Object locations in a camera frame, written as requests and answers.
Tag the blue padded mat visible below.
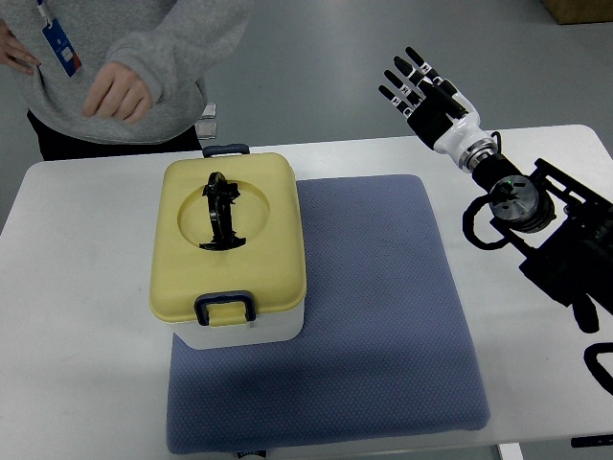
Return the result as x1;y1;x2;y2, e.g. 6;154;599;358
167;174;489;454

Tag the lower floor socket plate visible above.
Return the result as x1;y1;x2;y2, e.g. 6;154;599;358
194;121;217;141

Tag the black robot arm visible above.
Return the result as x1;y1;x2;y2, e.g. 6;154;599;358
463;153;612;334

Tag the floor socket plate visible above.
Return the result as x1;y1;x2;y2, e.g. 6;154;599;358
194;121;217;141
200;103;216;119

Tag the upper floor socket plate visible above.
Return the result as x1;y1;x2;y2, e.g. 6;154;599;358
200;103;216;119

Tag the person's right hand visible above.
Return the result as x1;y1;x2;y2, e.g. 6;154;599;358
0;20;40;76

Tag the person's left hand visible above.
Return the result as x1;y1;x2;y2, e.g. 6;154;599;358
82;61;154;125

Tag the yellow box lid black handle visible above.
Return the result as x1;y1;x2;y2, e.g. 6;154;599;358
149;152;307;326

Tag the person in grey sweater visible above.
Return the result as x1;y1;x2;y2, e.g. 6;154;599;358
1;1;254;161

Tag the blue ID badge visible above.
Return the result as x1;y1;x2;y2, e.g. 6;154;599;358
36;0;81;78

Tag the cardboard box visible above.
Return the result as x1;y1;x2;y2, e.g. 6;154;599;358
541;0;612;25

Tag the white storage box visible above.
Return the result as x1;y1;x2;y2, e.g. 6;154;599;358
168;301;305;350

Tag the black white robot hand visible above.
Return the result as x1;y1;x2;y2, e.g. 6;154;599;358
378;47;498;173

